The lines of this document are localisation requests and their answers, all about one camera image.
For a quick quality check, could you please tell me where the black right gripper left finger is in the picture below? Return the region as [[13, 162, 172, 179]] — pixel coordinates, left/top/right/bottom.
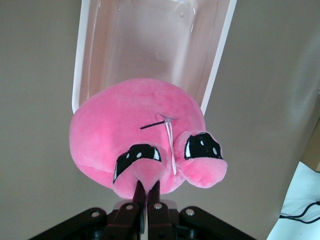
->
[[29, 180, 147, 240]]

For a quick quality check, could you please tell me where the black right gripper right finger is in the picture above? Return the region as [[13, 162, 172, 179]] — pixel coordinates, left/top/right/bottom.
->
[[147, 180, 253, 240]]

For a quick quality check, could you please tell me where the pink plush toy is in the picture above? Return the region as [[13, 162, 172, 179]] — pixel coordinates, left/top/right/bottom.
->
[[68, 77, 229, 200]]

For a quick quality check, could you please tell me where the brown cardboard box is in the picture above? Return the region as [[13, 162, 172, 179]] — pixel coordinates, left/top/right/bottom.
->
[[301, 119, 320, 173]]

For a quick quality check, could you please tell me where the translucent plastic storage box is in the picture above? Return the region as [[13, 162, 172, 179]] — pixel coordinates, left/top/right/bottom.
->
[[71, 0, 238, 115]]

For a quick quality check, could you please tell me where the black cable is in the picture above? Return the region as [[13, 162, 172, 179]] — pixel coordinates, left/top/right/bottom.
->
[[279, 199, 320, 224]]

